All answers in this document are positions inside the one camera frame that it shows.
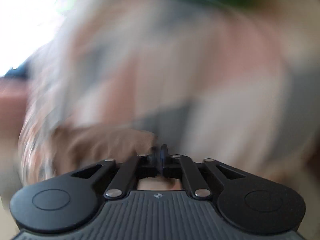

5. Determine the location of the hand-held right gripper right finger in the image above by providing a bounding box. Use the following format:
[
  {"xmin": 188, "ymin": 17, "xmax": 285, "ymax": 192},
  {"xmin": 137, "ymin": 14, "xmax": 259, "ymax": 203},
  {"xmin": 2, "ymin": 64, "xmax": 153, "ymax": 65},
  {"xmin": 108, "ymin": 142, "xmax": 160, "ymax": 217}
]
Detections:
[{"xmin": 162, "ymin": 144, "xmax": 247, "ymax": 200}]

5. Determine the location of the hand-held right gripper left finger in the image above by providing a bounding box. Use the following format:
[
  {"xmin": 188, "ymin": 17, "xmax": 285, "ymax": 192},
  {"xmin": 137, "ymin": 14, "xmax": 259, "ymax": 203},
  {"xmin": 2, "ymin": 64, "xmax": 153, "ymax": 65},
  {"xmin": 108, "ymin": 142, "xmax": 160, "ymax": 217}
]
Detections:
[{"xmin": 71, "ymin": 145, "xmax": 162, "ymax": 200}]

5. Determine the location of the brown garment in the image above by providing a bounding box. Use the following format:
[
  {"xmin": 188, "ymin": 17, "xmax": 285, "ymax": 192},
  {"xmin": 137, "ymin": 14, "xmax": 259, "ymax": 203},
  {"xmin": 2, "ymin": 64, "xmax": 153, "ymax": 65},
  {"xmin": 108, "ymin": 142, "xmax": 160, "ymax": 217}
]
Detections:
[{"xmin": 52, "ymin": 127, "xmax": 183, "ymax": 191}]

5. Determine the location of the checked pink grey duvet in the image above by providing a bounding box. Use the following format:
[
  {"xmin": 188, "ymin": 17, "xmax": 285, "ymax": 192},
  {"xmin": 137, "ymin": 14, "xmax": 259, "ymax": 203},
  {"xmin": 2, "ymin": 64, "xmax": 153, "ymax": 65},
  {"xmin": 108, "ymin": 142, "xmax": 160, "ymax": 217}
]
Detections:
[{"xmin": 17, "ymin": 0, "xmax": 320, "ymax": 182}]

